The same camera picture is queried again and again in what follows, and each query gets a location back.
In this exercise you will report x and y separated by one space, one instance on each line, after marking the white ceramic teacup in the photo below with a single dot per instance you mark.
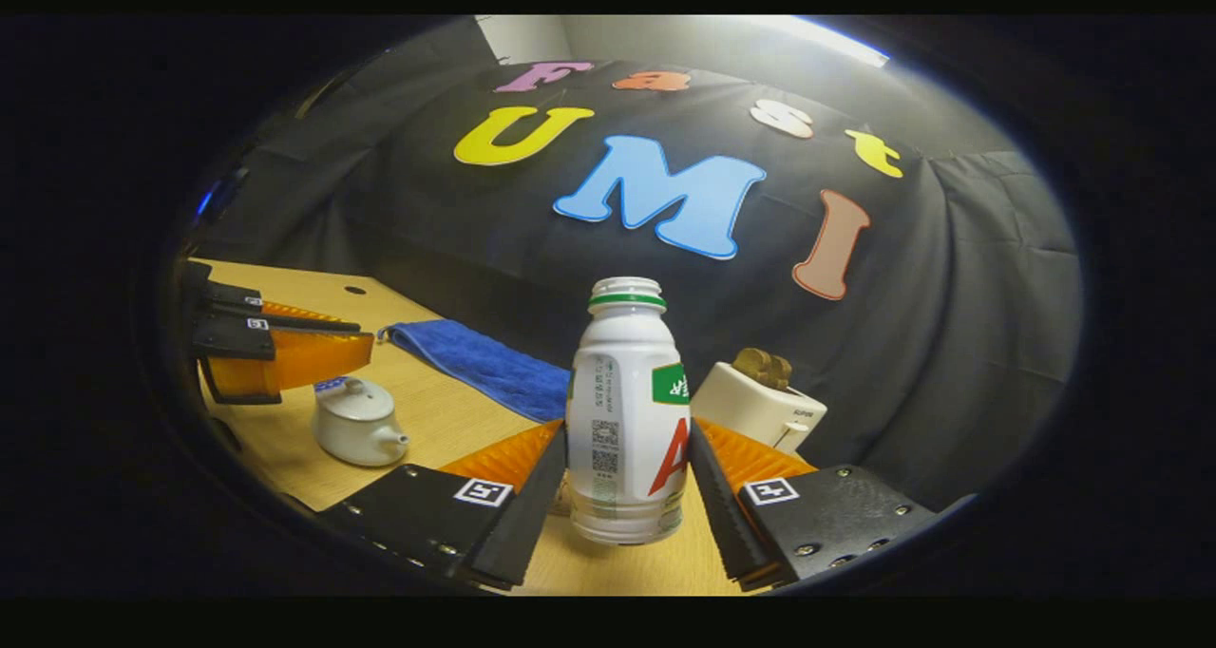
356 444

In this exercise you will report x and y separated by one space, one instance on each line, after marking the blue towel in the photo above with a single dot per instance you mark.
484 363

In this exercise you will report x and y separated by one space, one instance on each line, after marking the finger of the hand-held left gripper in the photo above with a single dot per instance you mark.
228 298
233 339

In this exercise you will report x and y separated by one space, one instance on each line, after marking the black backdrop cloth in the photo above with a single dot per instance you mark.
950 344

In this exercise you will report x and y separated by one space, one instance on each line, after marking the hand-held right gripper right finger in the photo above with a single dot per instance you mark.
722 524

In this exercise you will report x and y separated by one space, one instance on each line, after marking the white plastic water bottle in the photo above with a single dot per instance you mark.
622 410

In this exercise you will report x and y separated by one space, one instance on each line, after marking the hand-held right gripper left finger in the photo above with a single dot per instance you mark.
527 524

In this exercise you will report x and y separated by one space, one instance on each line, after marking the white toaster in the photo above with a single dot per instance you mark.
750 406

